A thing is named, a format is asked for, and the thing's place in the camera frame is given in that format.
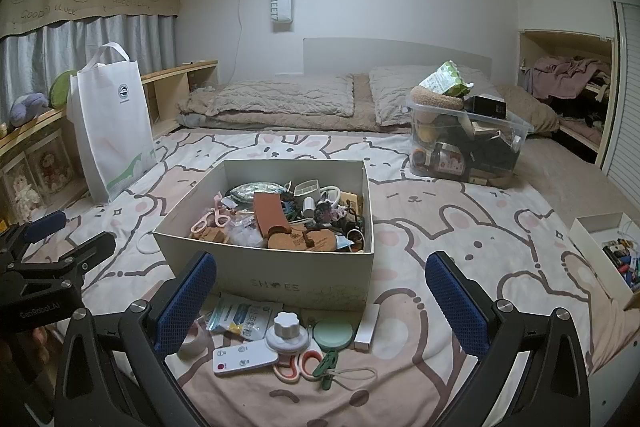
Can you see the grey curtain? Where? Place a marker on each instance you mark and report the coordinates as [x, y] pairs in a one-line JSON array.
[[100, 47]]

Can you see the brown fluffy slipper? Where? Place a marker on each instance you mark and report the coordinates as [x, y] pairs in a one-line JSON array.
[[435, 99]]

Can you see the green snack packet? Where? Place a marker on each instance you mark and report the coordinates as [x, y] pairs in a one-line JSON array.
[[445, 79]]

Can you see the green plush toy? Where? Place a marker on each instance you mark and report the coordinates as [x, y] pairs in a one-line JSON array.
[[61, 89]]

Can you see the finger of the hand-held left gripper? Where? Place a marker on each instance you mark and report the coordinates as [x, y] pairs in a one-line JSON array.
[[85, 252], [45, 227]]

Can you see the white shutter door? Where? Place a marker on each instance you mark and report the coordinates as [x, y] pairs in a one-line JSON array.
[[627, 97]]

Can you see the white remote control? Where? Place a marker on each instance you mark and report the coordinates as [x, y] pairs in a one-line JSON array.
[[240, 359]]

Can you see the brown fleece duvet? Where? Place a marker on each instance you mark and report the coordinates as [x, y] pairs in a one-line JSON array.
[[360, 102]]

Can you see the white cylinder device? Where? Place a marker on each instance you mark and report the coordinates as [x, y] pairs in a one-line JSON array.
[[308, 207]]

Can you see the orange white scissors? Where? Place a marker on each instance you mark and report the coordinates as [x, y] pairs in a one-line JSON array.
[[306, 362]]

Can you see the beige quilted pillow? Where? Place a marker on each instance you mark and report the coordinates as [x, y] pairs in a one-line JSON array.
[[280, 97], [395, 94]]

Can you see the green plastic clip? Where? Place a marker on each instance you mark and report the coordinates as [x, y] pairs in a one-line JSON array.
[[326, 367]]

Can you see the white cardboard box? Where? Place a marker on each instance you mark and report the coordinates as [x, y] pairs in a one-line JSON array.
[[300, 277]]

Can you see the green round case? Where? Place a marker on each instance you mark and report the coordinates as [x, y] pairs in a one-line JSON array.
[[332, 334]]

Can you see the white elastic loop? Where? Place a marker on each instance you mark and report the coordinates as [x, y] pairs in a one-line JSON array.
[[372, 376]]

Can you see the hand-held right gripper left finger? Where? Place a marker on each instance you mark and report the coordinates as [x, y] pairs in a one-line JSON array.
[[185, 302]]

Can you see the small white open box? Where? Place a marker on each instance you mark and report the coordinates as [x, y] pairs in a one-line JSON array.
[[595, 252]]

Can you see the clear plastic storage bin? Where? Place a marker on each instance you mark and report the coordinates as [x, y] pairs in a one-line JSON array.
[[510, 142]]

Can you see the blue floral pouch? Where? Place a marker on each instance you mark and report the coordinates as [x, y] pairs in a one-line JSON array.
[[250, 193]]

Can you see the blue white medicine packet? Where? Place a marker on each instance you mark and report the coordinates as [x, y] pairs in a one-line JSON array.
[[245, 313]]

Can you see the round wooden board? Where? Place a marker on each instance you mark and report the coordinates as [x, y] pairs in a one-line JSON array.
[[305, 241]]

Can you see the white tote bag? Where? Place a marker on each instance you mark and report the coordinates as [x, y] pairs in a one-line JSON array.
[[112, 127]]

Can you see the pink sunglasses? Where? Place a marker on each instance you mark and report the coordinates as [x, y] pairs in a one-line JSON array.
[[215, 219]]

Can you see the white suction cup hook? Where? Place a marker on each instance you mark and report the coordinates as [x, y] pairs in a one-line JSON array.
[[286, 333]]

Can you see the grey plastic holder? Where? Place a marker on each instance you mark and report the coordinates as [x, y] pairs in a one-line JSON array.
[[307, 188]]

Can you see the pink bunny printed bedsheet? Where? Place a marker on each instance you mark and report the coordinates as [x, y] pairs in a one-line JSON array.
[[450, 217]]

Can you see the carved wooden block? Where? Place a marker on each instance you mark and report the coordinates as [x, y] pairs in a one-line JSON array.
[[210, 238]]

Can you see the person's left hand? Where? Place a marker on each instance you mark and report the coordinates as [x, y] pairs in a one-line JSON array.
[[36, 349]]

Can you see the clear tape roll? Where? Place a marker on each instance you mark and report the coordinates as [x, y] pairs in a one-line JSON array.
[[195, 339]]

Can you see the purple plush toy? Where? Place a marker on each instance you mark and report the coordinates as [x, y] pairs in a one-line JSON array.
[[27, 108]]

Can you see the pile of clothes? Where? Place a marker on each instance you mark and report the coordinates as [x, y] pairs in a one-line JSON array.
[[570, 79]]

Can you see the white headboard panel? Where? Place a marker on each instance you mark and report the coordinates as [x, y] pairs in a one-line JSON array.
[[390, 53]]

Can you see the black box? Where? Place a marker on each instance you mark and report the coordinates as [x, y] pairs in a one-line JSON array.
[[487, 105]]

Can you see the clear doll display box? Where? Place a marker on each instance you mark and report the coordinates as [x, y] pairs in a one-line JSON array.
[[20, 189], [50, 167]]

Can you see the slim white box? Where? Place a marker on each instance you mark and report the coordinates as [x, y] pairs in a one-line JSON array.
[[367, 327]]

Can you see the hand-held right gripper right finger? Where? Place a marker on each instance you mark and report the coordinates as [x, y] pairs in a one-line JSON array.
[[455, 302]]

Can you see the wooden bedside shelf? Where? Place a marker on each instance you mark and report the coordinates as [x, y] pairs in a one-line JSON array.
[[170, 92]]

